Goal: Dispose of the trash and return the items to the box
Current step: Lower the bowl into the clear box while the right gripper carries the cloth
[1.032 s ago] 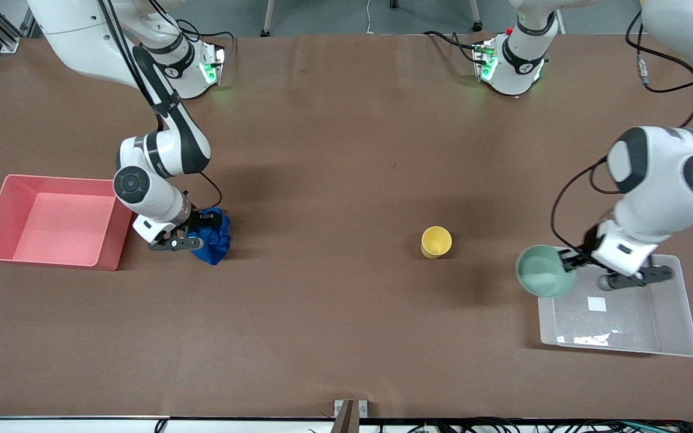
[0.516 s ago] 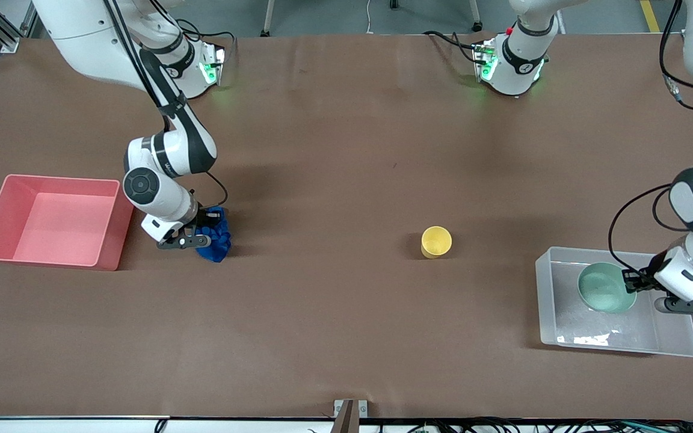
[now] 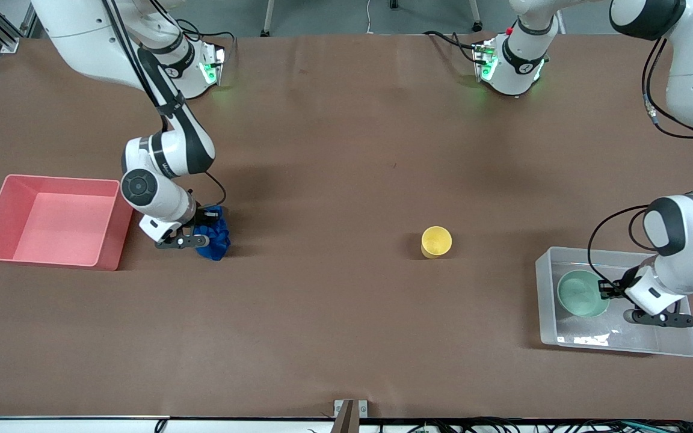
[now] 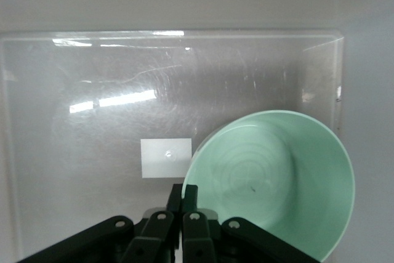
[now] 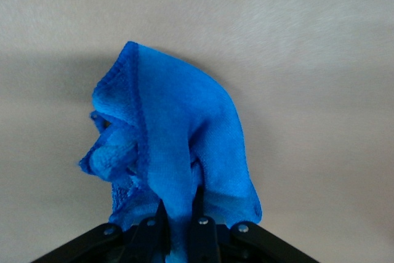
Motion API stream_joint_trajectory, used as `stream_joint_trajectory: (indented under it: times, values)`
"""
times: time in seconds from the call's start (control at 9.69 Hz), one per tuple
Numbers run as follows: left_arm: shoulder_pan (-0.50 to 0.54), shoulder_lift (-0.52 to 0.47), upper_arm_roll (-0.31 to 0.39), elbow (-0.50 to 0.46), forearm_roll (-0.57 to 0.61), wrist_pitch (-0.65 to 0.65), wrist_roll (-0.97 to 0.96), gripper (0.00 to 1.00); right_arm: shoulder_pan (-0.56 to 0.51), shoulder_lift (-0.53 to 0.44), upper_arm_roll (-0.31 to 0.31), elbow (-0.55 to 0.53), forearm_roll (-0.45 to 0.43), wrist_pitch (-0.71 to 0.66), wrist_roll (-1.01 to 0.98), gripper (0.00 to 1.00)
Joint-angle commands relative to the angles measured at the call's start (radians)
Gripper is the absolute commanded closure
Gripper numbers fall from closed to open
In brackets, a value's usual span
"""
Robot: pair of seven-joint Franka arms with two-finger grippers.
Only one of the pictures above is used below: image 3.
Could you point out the clear plastic bin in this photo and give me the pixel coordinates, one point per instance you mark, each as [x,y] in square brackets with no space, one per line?
[599,337]

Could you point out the blue cloth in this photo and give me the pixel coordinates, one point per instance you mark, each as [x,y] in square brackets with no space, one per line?
[217,240]

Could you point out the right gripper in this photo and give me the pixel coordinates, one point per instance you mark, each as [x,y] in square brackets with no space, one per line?
[203,215]

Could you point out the grey leg with caster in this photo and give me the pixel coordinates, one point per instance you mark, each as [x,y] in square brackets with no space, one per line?
[476,15]

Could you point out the pink plastic bin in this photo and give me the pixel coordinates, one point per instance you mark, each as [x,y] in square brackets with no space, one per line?
[64,228]

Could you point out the aluminium frame profile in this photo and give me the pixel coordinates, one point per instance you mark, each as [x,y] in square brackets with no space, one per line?
[9,42]

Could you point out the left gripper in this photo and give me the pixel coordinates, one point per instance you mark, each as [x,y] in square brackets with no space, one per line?
[621,285]

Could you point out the yellow cup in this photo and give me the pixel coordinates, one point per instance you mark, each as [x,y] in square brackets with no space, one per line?
[436,242]

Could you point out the grey stand leg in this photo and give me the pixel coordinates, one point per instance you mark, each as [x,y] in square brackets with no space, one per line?
[268,18]

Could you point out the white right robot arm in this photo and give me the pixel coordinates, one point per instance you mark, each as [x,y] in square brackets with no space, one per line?
[82,36]

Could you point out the metal table edge bracket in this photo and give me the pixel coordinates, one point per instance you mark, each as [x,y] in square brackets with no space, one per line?
[349,415]

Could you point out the light green bowl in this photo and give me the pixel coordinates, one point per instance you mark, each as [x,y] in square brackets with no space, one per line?
[581,294]

